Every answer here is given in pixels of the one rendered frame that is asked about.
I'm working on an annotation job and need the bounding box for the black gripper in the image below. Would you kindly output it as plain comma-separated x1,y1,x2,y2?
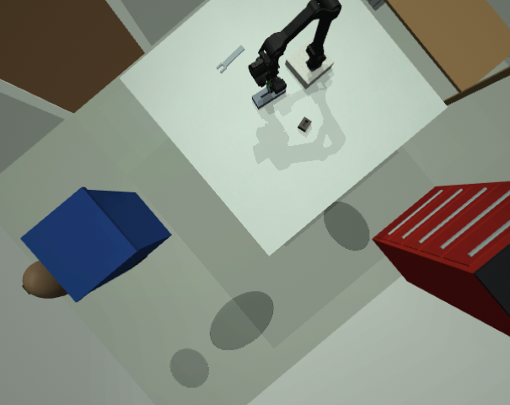
267,64,287,95

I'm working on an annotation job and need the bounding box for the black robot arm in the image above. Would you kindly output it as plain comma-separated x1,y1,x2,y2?
248,0,342,88

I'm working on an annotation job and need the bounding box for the grey forked flat bar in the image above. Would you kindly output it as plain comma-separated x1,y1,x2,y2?
216,45,244,73

